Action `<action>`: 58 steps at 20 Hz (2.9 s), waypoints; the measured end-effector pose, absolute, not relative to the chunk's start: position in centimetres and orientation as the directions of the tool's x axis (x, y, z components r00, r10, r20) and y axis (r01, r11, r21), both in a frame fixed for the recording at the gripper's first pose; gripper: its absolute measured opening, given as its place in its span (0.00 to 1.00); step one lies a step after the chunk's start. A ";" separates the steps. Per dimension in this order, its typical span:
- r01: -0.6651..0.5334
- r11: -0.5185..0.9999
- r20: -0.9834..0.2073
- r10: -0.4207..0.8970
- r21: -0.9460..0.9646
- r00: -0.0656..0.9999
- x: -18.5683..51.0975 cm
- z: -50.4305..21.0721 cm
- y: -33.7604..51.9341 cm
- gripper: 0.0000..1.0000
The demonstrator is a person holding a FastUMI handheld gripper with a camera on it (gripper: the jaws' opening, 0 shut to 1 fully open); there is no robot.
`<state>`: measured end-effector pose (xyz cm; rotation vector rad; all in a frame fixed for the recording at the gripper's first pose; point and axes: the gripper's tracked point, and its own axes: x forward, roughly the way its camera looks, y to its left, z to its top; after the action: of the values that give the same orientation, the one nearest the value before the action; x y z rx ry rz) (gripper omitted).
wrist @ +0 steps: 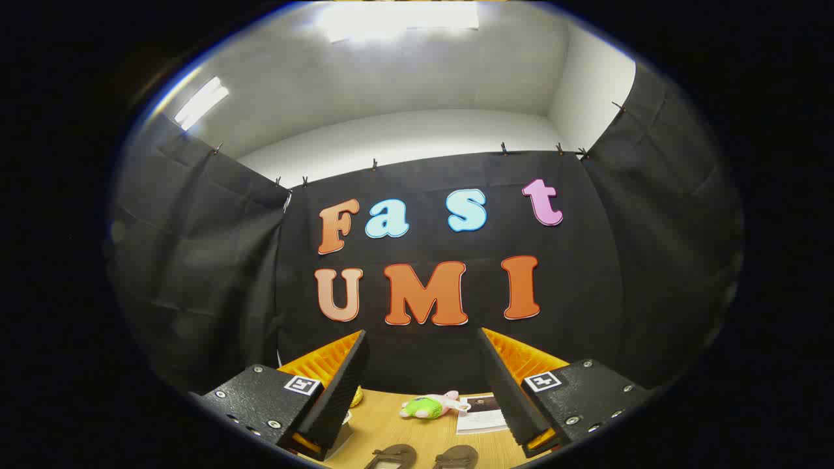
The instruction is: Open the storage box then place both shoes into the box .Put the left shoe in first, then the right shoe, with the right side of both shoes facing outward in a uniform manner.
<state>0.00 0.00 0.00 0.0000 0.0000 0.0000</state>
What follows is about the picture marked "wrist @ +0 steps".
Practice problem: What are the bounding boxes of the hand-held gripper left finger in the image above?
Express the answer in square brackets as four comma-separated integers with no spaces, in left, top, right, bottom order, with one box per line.
[188,329,371,462]

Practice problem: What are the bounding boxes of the grey storage box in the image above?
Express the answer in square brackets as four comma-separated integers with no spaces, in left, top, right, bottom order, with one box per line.
[323,407,356,462]

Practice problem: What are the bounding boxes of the white book with dark photo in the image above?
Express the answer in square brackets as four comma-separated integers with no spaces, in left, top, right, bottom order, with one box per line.
[455,392,510,436]

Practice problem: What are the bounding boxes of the ceiling panel light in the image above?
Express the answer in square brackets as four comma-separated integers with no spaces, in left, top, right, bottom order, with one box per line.
[316,0,482,44]

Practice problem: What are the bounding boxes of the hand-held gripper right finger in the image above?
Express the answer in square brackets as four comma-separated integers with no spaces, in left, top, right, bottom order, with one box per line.
[478,327,654,460]

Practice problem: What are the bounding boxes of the brown fuzzy shoe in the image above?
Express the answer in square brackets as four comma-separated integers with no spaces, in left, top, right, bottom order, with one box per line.
[364,444,418,469]
[433,444,480,469]

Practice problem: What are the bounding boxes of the green and pink plush toy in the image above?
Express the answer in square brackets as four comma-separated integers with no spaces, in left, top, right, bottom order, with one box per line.
[399,390,472,420]

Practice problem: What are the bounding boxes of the ceiling strip light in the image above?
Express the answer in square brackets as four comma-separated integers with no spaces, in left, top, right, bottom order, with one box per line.
[173,76,231,131]

